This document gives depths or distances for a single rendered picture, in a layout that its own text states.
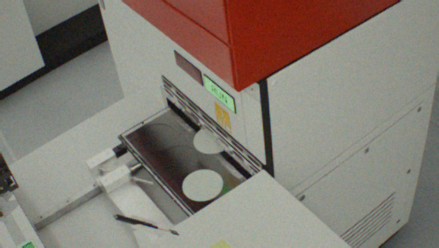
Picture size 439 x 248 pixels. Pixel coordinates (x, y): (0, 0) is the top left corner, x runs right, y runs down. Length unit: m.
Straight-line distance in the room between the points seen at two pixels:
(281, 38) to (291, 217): 0.39
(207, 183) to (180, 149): 0.14
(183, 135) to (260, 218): 0.39
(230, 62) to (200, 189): 0.42
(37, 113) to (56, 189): 1.62
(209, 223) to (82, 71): 2.23
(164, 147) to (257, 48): 0.51
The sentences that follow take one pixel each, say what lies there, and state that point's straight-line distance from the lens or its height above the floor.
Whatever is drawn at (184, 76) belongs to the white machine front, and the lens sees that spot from 1.53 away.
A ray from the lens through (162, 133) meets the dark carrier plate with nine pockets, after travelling 1.61.
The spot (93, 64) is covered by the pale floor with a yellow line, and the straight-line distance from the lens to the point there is 3.45.
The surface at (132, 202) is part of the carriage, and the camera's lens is 1.50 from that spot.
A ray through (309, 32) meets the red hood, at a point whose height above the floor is 1.28.
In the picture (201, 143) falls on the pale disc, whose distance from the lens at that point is 1.57.
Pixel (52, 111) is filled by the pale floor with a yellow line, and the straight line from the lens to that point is 3.24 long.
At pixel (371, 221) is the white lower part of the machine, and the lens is 2.09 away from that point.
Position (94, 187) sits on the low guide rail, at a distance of 1.60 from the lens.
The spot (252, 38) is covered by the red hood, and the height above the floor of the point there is 1.34.
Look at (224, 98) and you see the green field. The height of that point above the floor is 1.10.
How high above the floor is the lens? 2.02
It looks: 45 degrees down
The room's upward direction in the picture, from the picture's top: 9 degrees counter-clockwise
